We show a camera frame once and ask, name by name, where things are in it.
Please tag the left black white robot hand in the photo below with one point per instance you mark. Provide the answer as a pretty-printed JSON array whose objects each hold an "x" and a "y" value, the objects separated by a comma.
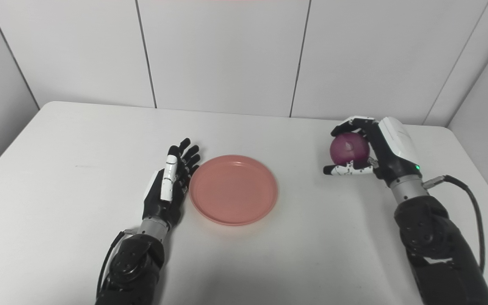
[{"x": 167, "y": 190}]

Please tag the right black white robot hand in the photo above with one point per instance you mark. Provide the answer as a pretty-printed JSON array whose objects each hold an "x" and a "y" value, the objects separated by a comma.
[{"x": 392, "y": 148}]

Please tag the purple red onion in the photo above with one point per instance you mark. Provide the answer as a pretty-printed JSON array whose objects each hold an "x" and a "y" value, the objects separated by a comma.
[{"x": 349, "y": 149}]

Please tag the pink plastic plate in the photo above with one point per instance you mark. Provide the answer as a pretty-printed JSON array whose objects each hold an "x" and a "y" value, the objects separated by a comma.
[{"x": 234, "y": 189}]

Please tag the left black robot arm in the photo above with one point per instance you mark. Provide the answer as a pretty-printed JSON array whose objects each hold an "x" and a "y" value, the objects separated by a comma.
[{"x": 134, "y": 267}]

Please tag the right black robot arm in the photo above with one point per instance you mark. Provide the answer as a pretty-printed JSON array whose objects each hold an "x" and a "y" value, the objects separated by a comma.
[{"x": 434, "y": 245}]

